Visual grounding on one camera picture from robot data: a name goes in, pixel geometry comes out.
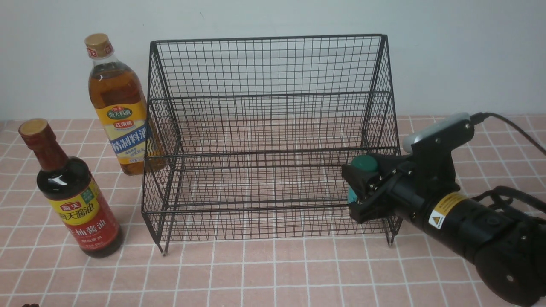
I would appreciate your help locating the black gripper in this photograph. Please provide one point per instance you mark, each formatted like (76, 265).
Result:
(408, 186)

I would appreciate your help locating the small green-capped seasoning bottle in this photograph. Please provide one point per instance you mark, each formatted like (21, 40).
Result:
(365, 163)

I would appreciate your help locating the amber cooking wine bottle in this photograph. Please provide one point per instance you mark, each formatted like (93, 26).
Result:
(118, 98)

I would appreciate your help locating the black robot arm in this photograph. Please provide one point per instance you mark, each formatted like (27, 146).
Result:
(506, 246)

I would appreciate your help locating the dark soy sauce bottle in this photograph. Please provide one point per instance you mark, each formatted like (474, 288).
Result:
(71, 190)

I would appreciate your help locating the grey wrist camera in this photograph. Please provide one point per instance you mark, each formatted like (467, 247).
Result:
(408, 141)

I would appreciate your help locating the black wire mesh shelf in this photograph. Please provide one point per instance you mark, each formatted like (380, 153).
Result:
(254, 132)

